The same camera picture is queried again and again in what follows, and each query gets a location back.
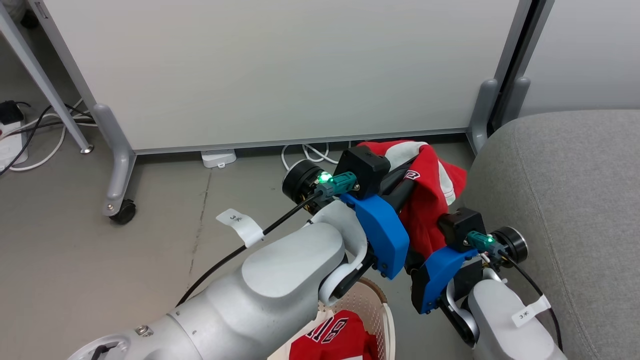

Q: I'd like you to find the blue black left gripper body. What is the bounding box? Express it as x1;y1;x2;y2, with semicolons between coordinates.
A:
281;160;411;281

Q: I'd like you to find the white power strip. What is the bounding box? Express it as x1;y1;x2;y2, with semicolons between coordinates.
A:
0;120;27;172

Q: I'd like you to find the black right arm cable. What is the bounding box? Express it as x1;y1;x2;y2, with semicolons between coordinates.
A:
500;251;564;352

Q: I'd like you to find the wide white partition panel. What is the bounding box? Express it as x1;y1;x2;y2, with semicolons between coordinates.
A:
27;0;534;156

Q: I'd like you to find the white power adapter box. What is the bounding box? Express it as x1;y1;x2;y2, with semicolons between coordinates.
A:
201;149;237;169

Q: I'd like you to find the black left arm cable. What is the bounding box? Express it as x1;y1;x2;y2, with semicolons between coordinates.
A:
176;192;322;308

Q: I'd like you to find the white perforated laundry basket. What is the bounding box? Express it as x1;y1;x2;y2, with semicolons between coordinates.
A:
270;277;396;360

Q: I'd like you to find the white looped floor cable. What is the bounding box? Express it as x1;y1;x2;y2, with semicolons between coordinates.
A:
281;142;342;172

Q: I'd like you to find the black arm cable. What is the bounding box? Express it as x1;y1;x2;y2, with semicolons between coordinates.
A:
176;192;322;308
500;251;564;352

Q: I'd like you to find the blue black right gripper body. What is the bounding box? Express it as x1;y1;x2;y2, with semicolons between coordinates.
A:
411;226;529;316

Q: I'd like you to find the black power adapter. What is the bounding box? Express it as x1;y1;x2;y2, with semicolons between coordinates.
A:
0;100;25;126

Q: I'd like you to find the red jersey with black number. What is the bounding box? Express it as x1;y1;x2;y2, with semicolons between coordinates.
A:
289;310;379;360

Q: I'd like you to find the grey partition foot with caster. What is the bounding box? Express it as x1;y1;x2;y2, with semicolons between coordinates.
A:
91;103;137;225

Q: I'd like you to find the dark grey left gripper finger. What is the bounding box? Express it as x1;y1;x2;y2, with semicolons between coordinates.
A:
387;179;417;213
382;167;417;185

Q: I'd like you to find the red white jersey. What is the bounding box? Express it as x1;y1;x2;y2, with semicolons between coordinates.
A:
357;140;468;262

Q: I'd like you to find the white floor cable bundle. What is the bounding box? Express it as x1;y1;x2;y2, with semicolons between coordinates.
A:
7;99;99;173

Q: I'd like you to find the white cable label tag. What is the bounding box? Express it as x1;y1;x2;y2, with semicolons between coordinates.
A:
216;208;265;248
511;295;551;329

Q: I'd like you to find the grey metal table leg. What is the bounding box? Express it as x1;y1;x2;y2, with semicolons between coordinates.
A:
0;0;95;154

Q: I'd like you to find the teal cable connector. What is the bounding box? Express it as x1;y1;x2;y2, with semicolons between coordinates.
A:
466;231;497;255
315;171;359;200

